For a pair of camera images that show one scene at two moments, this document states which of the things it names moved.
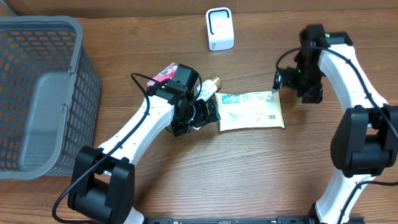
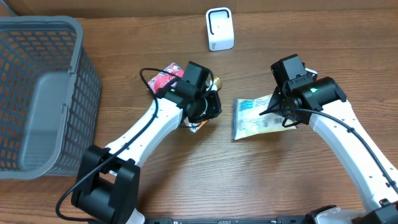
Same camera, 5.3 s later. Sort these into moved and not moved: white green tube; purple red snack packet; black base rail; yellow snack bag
Moved: yellow snack bag
Not moved: black base rail; purple red snack packet; white green tube
